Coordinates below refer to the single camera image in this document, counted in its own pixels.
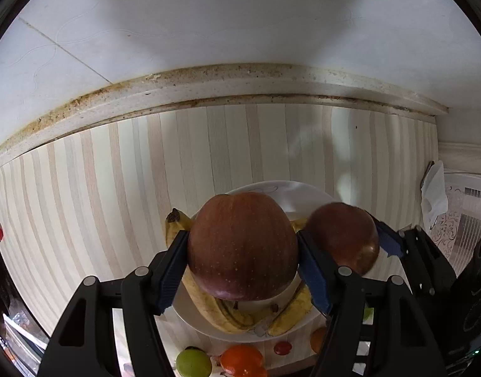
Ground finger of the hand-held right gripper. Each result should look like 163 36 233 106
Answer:
376 221 457 303

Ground reddish orange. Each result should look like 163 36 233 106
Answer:
220 344 268 377

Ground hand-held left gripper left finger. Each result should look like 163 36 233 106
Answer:
38 230 190 377

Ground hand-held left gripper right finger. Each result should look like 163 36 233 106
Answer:
296 229 447 377

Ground patterned glass sliding door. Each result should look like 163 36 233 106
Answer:
431 169 481 279

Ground striped cat counter mat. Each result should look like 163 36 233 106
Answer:
0 102 440 377

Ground short spotted banana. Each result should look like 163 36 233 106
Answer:
268 218 314 336

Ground small red apple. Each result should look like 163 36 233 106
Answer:
305 202 380 276

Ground large red apple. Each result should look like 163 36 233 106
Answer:
186 192 300 301

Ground long spotted banana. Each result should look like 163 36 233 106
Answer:
165 208 257 332

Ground white cloth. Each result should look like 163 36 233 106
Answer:
421 161 449 230

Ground white plate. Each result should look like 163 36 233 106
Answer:
172 181 335 342

